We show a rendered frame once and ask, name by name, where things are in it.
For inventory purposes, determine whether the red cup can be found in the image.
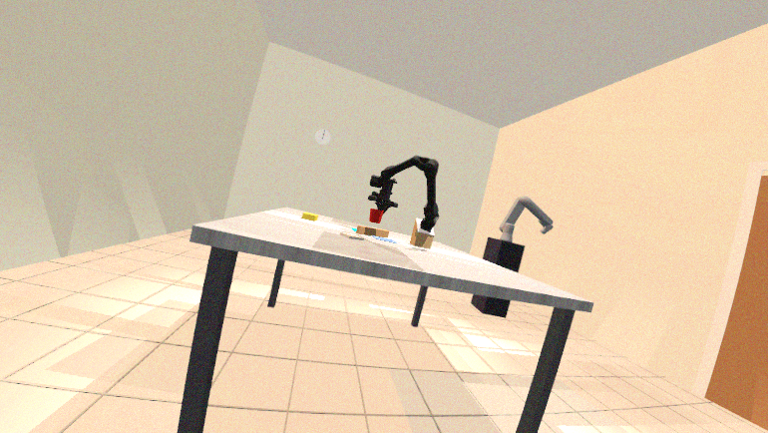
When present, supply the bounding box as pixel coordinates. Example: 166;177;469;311
369;209;384;223

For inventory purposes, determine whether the orange flat bar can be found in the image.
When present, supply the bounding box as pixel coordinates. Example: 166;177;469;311
356;225;389;237

